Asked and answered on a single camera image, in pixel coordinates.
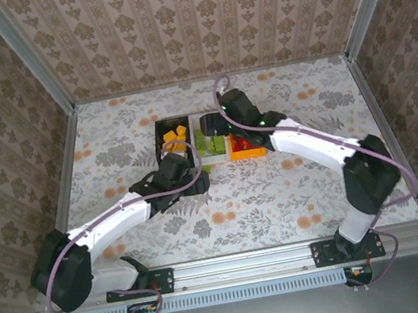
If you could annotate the red lego brick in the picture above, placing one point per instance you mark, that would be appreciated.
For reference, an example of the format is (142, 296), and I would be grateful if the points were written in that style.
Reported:
(236, 144)
(246, 143)

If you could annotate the long green lego brick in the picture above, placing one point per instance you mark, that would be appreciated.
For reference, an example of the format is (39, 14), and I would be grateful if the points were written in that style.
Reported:
(220, 145)

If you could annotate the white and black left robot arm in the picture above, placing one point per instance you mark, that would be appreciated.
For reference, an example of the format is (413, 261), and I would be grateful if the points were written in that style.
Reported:
(116, 224)

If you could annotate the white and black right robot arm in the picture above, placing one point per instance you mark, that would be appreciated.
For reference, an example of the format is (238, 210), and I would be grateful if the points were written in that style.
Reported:
(311, 143)

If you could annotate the black plastic bin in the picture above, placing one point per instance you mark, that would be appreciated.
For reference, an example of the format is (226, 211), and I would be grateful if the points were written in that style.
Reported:
(159, 149)

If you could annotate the white plastic bin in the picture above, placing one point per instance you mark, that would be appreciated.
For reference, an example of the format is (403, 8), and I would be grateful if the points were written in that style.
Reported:
(215, 159)

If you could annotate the orange plastic bin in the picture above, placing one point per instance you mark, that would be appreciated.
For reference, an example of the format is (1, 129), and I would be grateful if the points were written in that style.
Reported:
(248, 154)

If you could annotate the floral printed tablecloth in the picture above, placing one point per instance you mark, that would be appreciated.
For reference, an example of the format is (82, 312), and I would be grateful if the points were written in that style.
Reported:
(261, 204)

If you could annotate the aluminium frame rail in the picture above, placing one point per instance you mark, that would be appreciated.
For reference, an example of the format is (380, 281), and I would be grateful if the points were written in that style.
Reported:
(374, 104)
(165, 86)
(66, 176)

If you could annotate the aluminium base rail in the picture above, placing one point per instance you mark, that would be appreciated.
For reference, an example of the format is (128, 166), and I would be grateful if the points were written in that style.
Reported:
(243, 266)

